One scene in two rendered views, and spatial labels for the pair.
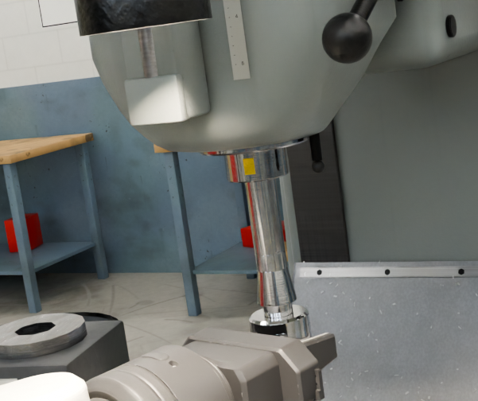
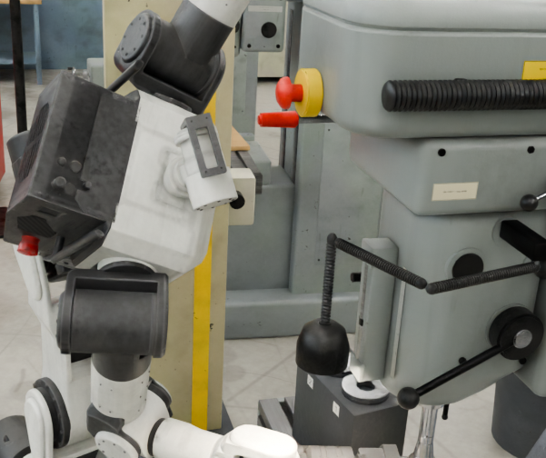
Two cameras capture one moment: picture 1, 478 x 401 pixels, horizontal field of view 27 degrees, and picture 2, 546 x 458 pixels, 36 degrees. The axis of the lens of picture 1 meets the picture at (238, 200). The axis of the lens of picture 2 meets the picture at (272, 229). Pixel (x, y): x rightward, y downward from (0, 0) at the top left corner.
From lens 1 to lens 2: 0.88 m
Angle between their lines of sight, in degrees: 44
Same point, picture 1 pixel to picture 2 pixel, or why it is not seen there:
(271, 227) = (425, 425)
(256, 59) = (398, 373)
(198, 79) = (377, 366)
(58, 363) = (352, 413)
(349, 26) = (402, 397)
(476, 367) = not seen: outside the picture
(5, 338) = (349, 383)
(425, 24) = (538, 378)
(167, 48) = (362, 353)
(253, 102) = (395, 387)
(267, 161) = not seen: hidden behind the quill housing
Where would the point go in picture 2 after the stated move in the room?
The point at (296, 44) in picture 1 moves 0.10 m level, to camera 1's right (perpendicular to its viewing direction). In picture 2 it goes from (413, 377) to (476, 409)
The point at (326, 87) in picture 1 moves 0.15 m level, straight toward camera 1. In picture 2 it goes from (435, 395) to (359, 431)
